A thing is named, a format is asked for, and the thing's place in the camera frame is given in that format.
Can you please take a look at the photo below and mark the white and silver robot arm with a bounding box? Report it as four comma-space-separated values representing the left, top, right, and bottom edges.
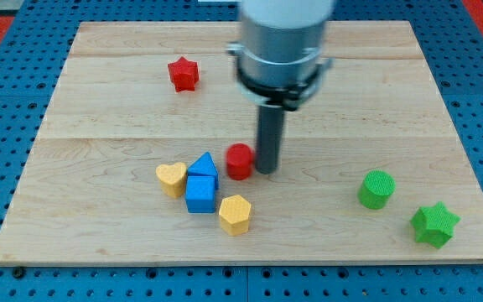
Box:
227, 0, 335, 111

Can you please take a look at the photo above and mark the yellow hexagon block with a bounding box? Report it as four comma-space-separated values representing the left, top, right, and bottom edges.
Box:
219, 195, 252, 236

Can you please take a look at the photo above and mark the red cylinder block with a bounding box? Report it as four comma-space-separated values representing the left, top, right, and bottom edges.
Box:
226, 143, 253, 180

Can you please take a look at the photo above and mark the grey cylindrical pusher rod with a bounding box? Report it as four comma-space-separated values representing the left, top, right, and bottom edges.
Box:
255, 107, 284, 174

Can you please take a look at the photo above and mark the blue triangle block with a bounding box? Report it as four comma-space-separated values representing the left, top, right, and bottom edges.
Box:
188, 152, 219, 190

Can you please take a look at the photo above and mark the blue cube block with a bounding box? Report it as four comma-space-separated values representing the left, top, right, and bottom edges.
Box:
185, 175, 216, 213

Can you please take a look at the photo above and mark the yellow heart block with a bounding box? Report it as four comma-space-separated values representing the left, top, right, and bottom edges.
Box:
155, 162, 187, 198

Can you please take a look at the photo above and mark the light wooden board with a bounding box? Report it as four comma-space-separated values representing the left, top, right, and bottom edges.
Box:
0, 21, 483, 267

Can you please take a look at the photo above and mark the red star block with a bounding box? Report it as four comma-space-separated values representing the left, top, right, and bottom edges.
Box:
167, 56, 200, 92

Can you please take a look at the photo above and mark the green cylinder block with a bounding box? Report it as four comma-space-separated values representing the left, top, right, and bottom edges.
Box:
357, 170, 396, 210

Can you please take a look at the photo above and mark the green star block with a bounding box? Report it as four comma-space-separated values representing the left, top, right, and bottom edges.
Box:
410, 201, 461, 249

